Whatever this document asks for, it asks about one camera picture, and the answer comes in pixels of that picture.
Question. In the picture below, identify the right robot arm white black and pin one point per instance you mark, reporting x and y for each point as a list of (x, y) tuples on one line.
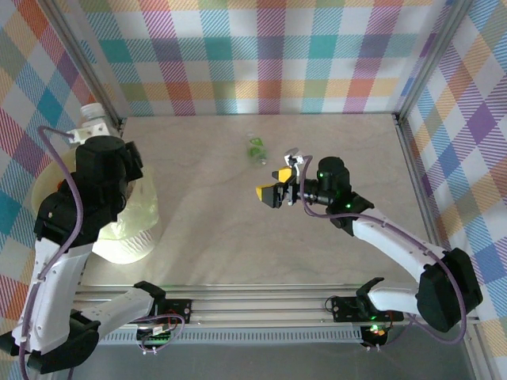
[(396, 241)]

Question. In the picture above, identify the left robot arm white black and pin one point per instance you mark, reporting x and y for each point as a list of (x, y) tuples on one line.
[(59, 277)]

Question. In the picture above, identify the pale yellow bin liner bag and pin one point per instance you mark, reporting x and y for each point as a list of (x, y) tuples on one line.
[(142, 206)]

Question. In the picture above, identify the white ribbed bin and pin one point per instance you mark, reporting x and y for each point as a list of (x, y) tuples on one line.
[(126, 249)]

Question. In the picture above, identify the green label plastic bottle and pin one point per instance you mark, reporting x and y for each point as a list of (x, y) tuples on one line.
[(255, 150)]

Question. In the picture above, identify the plaid patterned backdrop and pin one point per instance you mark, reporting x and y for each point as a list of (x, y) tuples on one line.
[(253, 59)]

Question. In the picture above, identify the right controller board with light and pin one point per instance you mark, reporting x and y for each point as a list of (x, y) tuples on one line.
[(374, 331)]

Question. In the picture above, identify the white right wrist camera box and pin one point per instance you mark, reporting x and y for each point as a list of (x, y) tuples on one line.
[(295, 158)]

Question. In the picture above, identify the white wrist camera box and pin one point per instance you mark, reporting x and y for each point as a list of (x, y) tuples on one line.
[(295, 158), (89, 132)]

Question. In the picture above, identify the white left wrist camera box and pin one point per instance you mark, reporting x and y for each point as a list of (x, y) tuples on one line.
[(89, 132)]

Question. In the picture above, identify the right aluminium side rail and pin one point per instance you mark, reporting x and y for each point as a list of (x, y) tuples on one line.
[(420, 186)]

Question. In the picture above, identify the left aluminium frame post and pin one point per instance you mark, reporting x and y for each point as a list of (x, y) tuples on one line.
[(88, 59)]

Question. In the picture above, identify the aluminium frame post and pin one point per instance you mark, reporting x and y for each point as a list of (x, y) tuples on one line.
[(88, 59), (431, 59)]

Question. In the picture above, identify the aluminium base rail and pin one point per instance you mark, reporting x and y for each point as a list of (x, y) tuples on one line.
[(257, 308)]

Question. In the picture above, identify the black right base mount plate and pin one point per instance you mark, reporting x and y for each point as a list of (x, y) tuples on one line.
[(344, 310)]

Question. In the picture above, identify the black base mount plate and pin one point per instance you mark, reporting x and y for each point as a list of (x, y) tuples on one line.
[(344, 310), (178, 308)]

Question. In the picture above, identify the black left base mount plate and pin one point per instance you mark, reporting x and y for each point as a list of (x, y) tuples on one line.
[(178, 308)]

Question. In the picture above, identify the right aluminium frame post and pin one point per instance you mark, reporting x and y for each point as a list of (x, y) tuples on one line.
[(431, 59)]

